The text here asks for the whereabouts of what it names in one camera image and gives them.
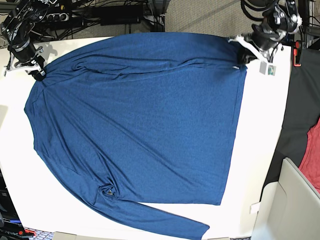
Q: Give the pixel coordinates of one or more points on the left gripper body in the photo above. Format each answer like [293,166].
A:
[262,45]

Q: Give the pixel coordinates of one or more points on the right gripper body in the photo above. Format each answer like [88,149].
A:
[27,59]

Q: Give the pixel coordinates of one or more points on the blue long-sleeve shirt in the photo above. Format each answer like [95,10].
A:
[138,119]

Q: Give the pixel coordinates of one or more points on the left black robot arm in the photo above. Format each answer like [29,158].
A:
[277,20]

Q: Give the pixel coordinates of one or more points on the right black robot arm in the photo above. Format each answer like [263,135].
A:
[16,28]

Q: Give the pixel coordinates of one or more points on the red black clamp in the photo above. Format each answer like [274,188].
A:
[297,50]

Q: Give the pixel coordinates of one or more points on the white power strip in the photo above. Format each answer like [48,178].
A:
[57,17]

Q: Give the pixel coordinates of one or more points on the dark grey cloth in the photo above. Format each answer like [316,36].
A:
[302,112]

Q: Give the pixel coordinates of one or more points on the red cloth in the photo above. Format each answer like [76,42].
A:
[310,164]

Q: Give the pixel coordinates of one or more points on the black box with label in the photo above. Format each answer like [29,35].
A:
[8,212]

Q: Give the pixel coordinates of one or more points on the small red clamp bottom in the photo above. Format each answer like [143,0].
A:
[27,233]

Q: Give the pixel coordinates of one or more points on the grey plastic bin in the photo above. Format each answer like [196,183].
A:
[289,208]

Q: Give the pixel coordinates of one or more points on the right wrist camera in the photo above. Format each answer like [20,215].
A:
[4,72]

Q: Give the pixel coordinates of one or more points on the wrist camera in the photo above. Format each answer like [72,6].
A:
[267,69]
[4,72]

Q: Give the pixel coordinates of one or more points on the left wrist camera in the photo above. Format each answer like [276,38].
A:
[267,69]

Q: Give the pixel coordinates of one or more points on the black aluminium frame post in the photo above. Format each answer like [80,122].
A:
[158,10]

